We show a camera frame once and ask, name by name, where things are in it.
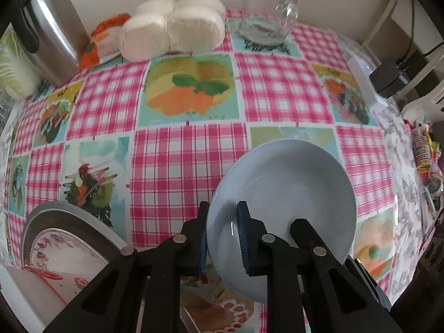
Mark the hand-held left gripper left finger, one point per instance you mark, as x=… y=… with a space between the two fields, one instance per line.
x=202 y=246

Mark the glass mug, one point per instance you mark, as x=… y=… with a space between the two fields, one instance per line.
x=263 y=24

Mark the napa cabbage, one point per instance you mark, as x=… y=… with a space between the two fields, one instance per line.
x=17 y=73

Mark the white power strip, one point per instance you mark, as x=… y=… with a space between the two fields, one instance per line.
x=364 y=76

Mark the stainless steel thermos jug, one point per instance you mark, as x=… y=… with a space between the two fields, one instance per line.
x=59 y=38

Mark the stainless steel plate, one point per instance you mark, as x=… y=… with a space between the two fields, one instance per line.
x=69 y=220

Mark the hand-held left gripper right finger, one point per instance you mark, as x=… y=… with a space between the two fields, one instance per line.
x=242 y=236

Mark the round floral plate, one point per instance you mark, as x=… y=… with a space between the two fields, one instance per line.
x=69 y=253

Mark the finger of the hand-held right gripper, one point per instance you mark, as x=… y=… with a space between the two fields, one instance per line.
x=367 y=281

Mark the strawberry print bowl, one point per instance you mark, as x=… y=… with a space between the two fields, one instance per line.
x=27 y=301

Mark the yellow candy roll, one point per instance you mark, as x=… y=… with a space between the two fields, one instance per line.
x=423 y=149

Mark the white wooden shelf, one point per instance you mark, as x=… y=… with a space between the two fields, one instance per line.
x=391 y=8

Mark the bag of white steamed buns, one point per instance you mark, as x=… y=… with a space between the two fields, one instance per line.
x=180 y=31

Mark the black charger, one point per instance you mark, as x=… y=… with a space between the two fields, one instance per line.
x=388 y=76

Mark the light blue bowl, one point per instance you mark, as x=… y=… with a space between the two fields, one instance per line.
x=295 y=187

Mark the orange snack packet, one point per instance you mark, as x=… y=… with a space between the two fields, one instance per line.
x=100 y=41

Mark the pink checked printed tablecloth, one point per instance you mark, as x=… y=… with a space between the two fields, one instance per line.
x=284 y=86

